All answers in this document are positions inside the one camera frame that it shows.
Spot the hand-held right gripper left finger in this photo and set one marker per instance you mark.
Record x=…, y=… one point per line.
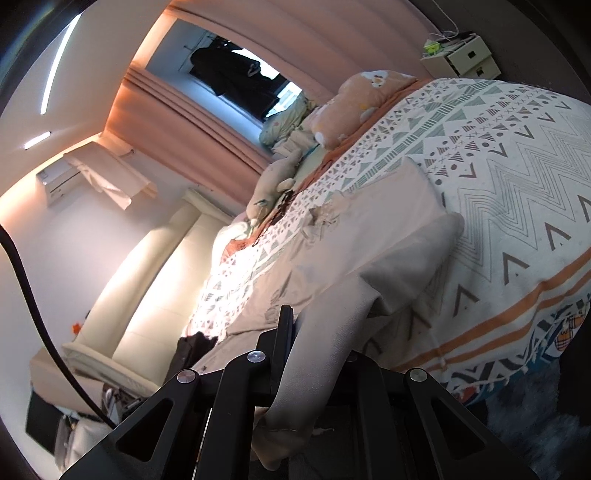
x=281, y=350

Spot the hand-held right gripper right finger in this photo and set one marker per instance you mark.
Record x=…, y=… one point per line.
x=392, y=415

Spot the beige jacket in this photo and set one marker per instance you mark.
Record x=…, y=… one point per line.
x=369, y=230

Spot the black folded clothes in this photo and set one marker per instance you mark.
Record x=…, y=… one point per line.
x=191, y=350

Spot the white pillow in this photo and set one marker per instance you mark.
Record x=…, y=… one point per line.
x=231, y=235

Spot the blue fuzzy rug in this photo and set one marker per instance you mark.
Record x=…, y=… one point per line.
x=531, y=424

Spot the cream padded headboard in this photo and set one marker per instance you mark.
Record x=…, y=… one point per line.
x=152, y=286

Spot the grey plush toy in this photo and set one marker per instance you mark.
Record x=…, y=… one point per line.
x=272, y=180

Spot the pale floral quilt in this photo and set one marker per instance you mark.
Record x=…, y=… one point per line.
x=286, y=124

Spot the white hanging shirt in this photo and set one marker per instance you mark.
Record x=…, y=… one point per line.
x=115, y=180

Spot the pink curtain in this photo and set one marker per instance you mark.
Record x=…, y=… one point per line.
x=323, y=37
x=184, y=120

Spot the peach printed pillow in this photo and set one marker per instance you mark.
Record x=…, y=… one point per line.
x=351, y=106

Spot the patterned bedspread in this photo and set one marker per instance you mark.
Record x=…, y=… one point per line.
x=508, y=184

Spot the white air conditioner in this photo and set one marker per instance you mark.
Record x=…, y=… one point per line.
x=60, y=184

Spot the black hanging coat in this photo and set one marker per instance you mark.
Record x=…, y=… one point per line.
x=231, y=69

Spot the balcony window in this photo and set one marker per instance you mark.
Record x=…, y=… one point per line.
x=265, y=57

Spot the short ceiling light strip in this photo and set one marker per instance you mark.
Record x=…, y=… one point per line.
x=37, y=140

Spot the small green item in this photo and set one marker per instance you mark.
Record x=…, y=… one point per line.
x=431, y=46

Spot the white nightstand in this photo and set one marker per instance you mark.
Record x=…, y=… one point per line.
x=466, y=57

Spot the long ceiling light strip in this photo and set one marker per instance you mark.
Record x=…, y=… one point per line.
x=57, y=64

